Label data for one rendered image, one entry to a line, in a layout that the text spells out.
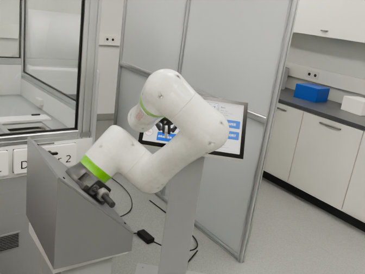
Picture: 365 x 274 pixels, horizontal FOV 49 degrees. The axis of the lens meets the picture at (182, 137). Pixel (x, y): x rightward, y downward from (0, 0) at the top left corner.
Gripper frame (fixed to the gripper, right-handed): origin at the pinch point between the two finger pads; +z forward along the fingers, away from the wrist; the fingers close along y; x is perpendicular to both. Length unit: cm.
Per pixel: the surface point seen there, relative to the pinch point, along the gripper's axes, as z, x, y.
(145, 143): 4.8, 5.1, 9.4
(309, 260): 124, 32, -111
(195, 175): 24.1, 11.5, -17.0
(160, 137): 4.8, 1.0, 2.8
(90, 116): 0.9, -3.2, 37.6
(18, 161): -7, 27, 62
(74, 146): 4.0, 12.1, 42.7
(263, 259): 119, 36, -76
